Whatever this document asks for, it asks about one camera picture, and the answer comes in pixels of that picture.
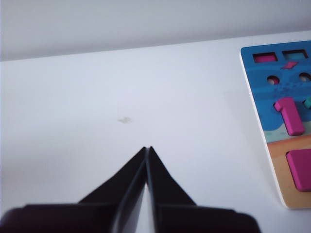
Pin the teal number two piece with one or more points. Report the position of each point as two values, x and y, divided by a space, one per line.
308 103

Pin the magenta rectangle block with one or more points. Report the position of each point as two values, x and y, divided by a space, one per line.
301 170

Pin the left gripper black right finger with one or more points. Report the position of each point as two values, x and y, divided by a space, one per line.
182 216

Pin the colourful wooden puzzle board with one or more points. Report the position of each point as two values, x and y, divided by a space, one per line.
257 72

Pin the magenta number one piece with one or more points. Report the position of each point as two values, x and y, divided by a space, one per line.
290 119

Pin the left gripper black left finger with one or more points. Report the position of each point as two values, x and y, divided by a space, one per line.
102 216

